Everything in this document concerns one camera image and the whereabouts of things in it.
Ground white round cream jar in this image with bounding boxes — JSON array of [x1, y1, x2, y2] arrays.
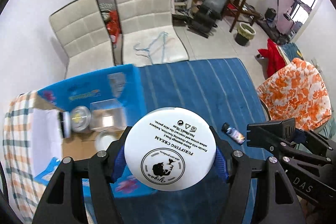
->
[[124, 107, 217, 191]]

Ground plaid checkered cloth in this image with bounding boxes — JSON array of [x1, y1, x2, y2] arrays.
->
[[2, 90, 46, 223]]

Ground black round ME tin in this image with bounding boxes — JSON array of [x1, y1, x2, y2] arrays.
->
[[58, 111, 71, 139]]

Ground left white quilted chair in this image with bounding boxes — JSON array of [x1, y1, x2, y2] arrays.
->
[[49, 0, 115, 79]]

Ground wire clothes hangers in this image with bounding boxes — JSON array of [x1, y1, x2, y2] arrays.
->
[[133, 31, 171, 65]]

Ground black weight bench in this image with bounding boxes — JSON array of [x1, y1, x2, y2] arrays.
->
[[188, 0, 229, 38]]

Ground blue striped cloth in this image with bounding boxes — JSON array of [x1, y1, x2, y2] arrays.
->
[[114, 58, 266, 223]]

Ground clear acrylic box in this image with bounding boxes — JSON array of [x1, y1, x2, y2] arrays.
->
[[89, 99, 126, 132]]

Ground right white quilted chair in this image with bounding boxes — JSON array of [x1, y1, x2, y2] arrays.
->
[[114, 0, 189, 67]]

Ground blue milk carton box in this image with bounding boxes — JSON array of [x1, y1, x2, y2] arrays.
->
[[32, 65, 146, 184]]

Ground red cloth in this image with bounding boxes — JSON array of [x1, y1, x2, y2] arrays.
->
[[258, 39, 287, 77]]

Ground orange floral cushion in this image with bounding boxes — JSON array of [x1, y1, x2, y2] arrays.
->
[[256, 58, 332, 131]]

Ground white quilted chair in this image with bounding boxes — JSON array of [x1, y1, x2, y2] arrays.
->
[[49, 0, 115, 79], [114, 0, 189, 67]]

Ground black trash bin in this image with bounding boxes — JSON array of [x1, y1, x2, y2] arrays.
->
[[235, 22, 256, 46]]

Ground silver round tin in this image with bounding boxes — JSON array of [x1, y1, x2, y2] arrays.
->
[[70, 106, 91, 133]]

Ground brown wooden chair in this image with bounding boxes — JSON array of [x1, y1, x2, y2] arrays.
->
[[222, 0, 262, 32]]

